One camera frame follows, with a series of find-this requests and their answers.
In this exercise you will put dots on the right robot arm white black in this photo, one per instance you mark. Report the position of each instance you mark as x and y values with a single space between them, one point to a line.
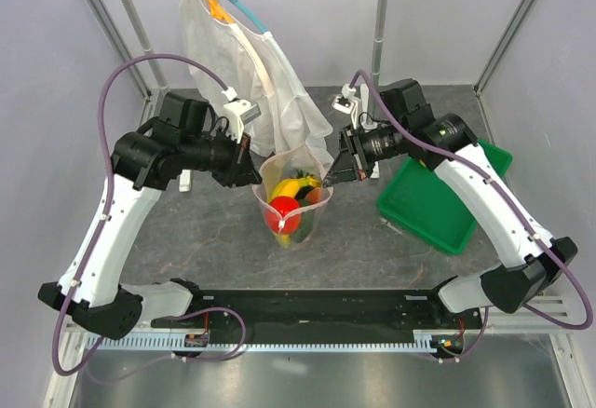
530 257

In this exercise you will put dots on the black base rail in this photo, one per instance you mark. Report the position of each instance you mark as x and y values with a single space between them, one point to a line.
319 317

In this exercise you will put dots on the teal clothes hanger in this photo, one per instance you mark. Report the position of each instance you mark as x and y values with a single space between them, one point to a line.
256 22

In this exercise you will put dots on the white cable duct strip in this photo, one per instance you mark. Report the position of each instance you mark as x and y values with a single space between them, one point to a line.
186 342

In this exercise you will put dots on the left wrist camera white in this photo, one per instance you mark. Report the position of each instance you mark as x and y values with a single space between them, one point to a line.
238 113

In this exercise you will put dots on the dark green toy avocado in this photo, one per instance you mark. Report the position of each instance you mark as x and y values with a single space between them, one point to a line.
306 216

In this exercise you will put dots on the red toy tomato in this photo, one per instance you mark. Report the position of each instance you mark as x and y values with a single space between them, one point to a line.
277 217

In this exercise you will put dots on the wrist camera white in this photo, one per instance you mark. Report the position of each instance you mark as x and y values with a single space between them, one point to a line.
347 102
238 113

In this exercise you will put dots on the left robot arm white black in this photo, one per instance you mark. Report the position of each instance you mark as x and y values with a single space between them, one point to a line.
186 135

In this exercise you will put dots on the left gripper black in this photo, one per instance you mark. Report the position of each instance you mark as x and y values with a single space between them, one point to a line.
241 170

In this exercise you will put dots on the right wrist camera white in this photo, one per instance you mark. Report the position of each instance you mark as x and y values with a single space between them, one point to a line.
347 102

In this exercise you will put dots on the clear zip top bag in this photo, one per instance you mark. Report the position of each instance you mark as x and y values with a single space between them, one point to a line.
291 164

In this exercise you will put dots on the toy watermelon slice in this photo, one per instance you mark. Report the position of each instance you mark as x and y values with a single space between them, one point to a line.
314 196

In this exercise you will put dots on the green plastic tray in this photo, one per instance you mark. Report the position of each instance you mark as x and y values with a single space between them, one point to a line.
421 203

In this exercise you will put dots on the white garment on hanger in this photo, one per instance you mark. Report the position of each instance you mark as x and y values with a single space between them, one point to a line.
253 65

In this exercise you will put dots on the yellow toy banana bunch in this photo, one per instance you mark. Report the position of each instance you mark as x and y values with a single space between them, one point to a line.
290 187

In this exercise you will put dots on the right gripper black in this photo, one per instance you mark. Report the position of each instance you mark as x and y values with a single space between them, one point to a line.
352 162

